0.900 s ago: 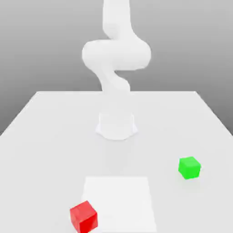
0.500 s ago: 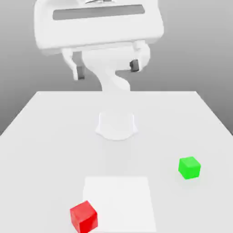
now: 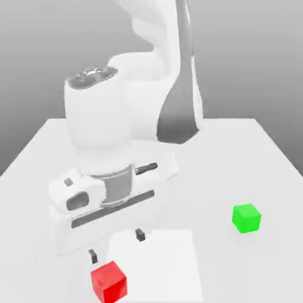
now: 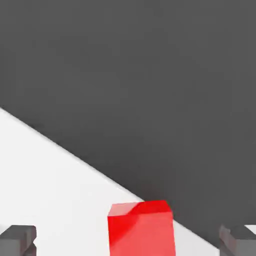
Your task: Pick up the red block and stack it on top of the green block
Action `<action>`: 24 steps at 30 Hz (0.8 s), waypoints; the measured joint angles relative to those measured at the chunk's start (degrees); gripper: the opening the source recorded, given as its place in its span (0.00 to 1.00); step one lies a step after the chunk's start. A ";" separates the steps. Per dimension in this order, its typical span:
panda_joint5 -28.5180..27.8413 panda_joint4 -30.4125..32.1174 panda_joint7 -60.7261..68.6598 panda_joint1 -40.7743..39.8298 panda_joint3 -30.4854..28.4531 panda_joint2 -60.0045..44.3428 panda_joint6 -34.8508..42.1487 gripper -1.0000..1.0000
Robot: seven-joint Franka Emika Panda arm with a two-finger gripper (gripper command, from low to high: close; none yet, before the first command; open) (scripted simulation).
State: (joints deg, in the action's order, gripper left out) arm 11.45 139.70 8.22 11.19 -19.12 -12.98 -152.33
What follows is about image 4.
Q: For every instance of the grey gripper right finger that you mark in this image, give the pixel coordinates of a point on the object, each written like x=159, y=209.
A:
x=240, y=245

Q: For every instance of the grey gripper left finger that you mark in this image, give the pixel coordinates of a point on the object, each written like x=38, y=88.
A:
x=17, y=242

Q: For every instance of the small red cube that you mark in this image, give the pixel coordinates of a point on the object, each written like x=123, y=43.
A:
x=142, y=230

